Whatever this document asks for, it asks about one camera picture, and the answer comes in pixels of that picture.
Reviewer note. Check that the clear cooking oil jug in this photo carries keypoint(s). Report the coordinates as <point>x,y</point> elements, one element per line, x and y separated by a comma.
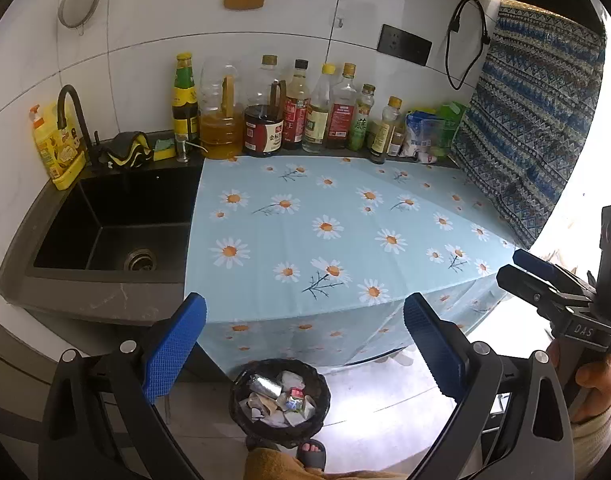
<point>220,130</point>

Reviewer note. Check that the white blue plastic bag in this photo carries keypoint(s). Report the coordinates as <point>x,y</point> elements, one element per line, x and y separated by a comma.
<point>423,132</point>

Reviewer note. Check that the person's right hand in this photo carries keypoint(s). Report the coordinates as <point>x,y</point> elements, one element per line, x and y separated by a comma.
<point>598,385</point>

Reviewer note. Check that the black faucet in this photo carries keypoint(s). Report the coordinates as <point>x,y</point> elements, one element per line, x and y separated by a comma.
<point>85,130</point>

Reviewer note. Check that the person's right forearm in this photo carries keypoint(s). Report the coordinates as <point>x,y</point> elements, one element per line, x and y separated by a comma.
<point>595,442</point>

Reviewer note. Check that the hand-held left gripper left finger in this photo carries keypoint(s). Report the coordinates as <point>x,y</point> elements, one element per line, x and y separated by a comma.
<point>178,342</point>

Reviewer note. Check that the grey kitchen cabinet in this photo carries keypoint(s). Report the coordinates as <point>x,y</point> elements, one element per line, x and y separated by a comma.
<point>15,350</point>

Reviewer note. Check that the silver foil wrapper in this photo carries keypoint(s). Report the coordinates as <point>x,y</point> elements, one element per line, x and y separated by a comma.
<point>265,385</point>

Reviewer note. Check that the metal soap pump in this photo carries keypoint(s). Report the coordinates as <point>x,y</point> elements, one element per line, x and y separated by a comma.
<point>183,147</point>

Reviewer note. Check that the green label dark bottle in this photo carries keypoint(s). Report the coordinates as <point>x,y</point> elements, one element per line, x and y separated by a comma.
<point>184,105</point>

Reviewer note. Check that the dark sauce jug red label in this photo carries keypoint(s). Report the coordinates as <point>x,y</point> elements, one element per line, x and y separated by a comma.
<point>263,130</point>

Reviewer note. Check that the person's right foot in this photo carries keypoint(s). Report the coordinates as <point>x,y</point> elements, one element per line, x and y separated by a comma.
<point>313,454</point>

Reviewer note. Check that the black woven waste bin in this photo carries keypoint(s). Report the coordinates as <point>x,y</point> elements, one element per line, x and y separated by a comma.
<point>305,437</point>

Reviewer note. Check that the mustard trousers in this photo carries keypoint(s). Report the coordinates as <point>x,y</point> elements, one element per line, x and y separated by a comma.
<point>275,466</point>

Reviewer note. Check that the yellow dish soap bottle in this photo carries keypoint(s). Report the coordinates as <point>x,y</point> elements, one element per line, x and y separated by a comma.
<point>55,152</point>

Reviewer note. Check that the small glass jar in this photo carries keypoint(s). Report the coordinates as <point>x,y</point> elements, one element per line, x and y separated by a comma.
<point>398,141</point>

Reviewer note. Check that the small yellow cap bottle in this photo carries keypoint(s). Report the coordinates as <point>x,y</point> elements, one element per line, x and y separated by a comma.
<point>384,132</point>

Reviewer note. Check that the black wall socket panel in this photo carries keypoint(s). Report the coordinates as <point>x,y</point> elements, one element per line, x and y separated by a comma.
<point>404,44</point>

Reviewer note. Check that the red yellow wrapper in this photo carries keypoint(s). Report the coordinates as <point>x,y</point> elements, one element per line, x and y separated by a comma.
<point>298,393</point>

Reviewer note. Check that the daisy print blue tablecloth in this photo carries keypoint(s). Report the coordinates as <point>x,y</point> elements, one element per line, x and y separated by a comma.
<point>335,230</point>

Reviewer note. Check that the yellow green sponge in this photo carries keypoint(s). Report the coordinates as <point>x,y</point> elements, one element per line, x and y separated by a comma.
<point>164,150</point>

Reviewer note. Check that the yellow black cloth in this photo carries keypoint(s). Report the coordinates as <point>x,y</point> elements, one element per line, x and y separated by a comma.
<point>128,150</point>

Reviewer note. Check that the green drink bottle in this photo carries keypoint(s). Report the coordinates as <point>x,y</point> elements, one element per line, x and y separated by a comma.
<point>363,122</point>

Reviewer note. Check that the small white red packet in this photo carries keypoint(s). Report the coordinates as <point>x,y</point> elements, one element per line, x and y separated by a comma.
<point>428,159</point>

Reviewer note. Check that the white wall hook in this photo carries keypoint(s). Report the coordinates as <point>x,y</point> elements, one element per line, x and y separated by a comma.
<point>339,22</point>

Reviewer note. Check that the black cap red label bottle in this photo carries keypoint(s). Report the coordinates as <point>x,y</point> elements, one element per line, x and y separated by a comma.
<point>296,110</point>

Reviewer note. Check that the green plastic bag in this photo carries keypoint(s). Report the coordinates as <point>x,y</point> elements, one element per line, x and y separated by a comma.
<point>453,117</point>

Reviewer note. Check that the black kitchen sink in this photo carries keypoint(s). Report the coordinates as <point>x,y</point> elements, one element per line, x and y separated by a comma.
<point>110,225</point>

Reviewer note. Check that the blue patterned curtain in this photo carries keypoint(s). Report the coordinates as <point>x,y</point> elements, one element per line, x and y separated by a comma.
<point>525,120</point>

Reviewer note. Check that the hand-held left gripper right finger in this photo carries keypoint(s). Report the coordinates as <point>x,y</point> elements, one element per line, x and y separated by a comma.
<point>435,347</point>

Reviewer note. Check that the heap of paper scraps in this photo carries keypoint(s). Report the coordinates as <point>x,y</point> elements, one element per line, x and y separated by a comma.
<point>280,415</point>

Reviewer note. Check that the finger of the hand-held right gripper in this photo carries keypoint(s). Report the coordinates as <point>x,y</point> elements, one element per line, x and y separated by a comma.
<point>535,261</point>
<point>525,282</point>

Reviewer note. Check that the yellow cap clear bottle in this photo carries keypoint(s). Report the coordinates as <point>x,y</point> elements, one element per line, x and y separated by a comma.
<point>318,120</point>

